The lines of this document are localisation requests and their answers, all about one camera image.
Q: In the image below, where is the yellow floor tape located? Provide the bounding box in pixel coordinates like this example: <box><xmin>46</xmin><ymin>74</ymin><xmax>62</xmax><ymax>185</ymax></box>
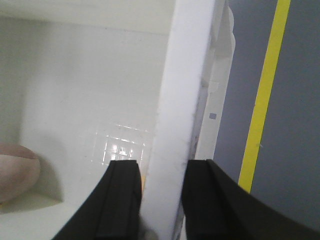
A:
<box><xmin>238</xmin><ymin>0</ymin><xmax>291</xmax><ymax>193</ymax></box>

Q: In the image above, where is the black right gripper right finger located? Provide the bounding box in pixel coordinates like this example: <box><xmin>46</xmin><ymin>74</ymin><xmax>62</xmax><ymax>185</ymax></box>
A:
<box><xmin>181</xmin><ymin>159</ymin><xmax>320</xmax><ymax>240</ymax></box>

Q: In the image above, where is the pink smiling plush toy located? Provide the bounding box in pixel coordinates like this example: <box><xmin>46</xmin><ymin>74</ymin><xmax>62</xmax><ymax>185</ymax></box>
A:
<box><xmin>0</xmin><ymin>142</ymin><xmax>41</xmax><ymax>203</ymax></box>

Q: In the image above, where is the white Totelife plastic crate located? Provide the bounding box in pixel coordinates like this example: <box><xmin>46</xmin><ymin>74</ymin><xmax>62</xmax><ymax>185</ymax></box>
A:
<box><xmin>0</xmin><ymin>0</ymin><xmax>235</xmax><ymax>240</ymax></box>

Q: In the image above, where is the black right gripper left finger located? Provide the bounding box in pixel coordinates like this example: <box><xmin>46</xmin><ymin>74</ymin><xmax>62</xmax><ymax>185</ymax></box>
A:
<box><xmin>54</xmin><ymin>160</ymin><xmax>142</xmax><ymax>240</ymax></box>

